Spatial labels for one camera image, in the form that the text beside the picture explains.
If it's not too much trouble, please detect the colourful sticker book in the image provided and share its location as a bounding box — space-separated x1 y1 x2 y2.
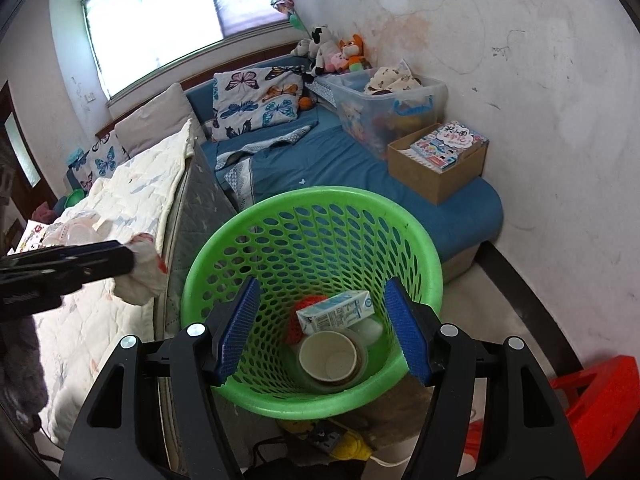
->
410 121 488 175

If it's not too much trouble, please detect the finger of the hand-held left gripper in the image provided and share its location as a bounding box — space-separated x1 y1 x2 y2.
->
0 241 126 271
0 250 136 295

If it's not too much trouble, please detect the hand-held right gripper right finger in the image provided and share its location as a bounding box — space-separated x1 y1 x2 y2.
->
383 276 587 480

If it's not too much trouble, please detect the white paper ball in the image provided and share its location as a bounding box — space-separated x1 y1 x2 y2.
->
112 232 169 306

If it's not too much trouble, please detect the small clear plastic cup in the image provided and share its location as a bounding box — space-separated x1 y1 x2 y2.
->
350 317 386 352

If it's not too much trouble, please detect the white cable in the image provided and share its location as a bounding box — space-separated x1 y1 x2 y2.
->
369 452 416 467

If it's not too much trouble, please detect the grey star-print cloth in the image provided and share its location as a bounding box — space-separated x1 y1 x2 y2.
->
152 147 240 461

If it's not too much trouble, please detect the large butterfly print pillow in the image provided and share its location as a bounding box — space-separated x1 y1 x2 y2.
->
211 66 306 142

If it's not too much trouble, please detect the white paper cup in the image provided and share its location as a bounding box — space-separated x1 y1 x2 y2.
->
299 330 369 392

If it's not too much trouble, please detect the black white cow plush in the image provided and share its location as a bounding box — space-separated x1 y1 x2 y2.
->
291 24 341 77

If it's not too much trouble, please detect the orange fox plush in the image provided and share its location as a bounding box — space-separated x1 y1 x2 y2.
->
340 34 373 73

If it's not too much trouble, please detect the grey pillow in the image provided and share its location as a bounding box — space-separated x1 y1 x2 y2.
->
114 82 201 161

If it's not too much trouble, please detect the yellow power strip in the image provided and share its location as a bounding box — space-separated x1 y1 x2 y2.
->
277 417 373 461

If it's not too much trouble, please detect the pink cloth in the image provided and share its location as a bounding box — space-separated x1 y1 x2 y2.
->
32 202 63 226

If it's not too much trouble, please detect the red plastic mesh net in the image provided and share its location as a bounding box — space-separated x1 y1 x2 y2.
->
285 296 326 345

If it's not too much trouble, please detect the clear plastic storage bin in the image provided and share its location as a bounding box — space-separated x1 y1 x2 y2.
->
322 67 448 158

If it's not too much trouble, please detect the white green milk carton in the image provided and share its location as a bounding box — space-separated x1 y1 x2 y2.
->
296 290 375 336

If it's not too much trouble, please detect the clear plastic container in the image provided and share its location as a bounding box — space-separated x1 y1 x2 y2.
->
60 217 108 247

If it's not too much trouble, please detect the window with blind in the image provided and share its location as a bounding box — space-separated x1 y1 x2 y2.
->
49 0 286 103

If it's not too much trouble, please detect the white patterned cloth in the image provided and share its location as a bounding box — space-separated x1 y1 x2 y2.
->
364 59 421 97

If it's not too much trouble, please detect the blue sofa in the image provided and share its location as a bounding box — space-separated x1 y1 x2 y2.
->
185 55 505 286

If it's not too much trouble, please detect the green plastic basket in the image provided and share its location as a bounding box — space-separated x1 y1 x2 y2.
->
181 186 443 421

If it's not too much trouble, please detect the red plastic stool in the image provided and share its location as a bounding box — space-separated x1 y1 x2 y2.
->
465 355 640 478

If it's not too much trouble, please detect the brown cardboard box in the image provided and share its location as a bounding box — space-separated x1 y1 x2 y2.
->
387 122 490 206

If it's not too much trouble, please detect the blue patterned blanket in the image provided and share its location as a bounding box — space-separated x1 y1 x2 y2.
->
215 122 319 202

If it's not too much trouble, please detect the dark wooden door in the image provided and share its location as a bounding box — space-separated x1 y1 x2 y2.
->
0 80 53 206

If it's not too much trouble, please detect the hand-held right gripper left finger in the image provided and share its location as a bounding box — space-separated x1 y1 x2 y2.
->
59 276 262 480

